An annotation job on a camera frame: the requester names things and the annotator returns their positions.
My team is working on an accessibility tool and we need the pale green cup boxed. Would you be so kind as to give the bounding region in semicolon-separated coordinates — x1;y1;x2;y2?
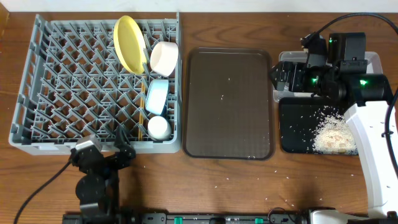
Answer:
147;116;172;141

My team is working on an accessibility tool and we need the wooden chopstick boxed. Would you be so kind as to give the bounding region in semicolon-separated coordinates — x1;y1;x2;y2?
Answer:
138;82;146;141
141;84;145;134

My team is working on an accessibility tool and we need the light blue bowl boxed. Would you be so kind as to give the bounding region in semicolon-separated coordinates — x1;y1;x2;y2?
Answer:
145;80;169;115

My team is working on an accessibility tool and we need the yellow round plate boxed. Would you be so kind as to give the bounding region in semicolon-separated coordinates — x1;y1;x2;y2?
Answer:
113;16;147;75

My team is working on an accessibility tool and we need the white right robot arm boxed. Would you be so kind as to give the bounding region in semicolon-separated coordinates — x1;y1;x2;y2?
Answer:
269;32;397;223

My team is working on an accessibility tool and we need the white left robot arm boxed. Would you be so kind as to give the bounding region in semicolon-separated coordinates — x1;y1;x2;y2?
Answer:
69;126;136;222

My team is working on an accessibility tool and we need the black waste tray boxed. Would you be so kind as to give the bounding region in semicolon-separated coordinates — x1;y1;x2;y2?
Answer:
279;98;343;154

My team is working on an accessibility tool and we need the pile of rice waste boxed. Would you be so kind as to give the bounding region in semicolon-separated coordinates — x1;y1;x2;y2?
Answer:
311;106;358;156

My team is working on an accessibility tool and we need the dark brown serving tray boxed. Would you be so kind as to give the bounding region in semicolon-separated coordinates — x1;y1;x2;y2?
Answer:
183;47;275;161

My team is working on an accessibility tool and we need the clear plastic bin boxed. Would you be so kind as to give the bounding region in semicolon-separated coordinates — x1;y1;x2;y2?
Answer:
272;51;383;103

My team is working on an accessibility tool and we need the grey plastic dish rack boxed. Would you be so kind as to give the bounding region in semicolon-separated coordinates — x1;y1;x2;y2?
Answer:
9;15;182;155

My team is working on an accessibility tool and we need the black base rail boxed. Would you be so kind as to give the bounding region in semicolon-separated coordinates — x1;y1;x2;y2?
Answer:
62;207;310;224

